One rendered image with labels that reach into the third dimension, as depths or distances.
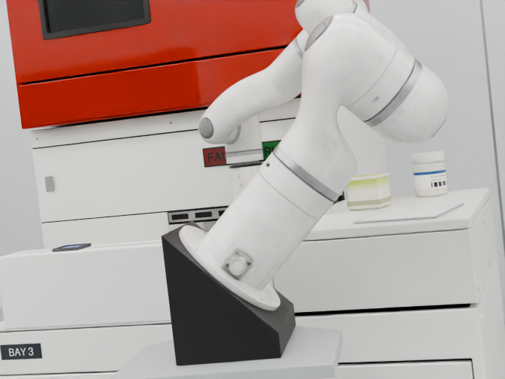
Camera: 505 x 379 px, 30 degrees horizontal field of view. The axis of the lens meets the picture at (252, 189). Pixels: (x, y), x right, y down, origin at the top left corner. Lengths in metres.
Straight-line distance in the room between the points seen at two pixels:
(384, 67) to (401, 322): 0.48
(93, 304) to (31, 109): 0.82
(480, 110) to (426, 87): 2.31
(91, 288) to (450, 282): 0.66
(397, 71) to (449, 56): 2.35
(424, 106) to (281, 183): 0.23
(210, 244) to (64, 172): 1.15
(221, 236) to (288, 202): 0.11
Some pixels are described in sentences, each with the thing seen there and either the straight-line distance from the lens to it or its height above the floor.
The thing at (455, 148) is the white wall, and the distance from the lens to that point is 3.70.
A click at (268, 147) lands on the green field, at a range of 2.29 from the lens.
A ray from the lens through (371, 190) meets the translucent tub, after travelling 1.92.
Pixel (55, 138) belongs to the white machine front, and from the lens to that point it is 2.52.
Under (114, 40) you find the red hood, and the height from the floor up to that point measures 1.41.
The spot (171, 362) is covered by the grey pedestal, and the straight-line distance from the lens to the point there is 1.41.
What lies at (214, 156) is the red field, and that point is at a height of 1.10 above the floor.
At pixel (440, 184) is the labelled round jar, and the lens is 2.10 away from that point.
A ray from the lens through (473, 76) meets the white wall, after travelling 3.70.
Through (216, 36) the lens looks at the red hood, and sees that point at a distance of 2.28.
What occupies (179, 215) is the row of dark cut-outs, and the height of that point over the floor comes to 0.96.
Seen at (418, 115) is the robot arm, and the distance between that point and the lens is 1.37.
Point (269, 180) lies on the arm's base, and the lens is 1.38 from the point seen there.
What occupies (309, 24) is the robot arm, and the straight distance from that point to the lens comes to 1.75.
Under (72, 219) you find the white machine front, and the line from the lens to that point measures 2.51.
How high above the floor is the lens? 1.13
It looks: 3 degrees down
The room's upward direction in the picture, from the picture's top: 6 degrees counter-clockwise
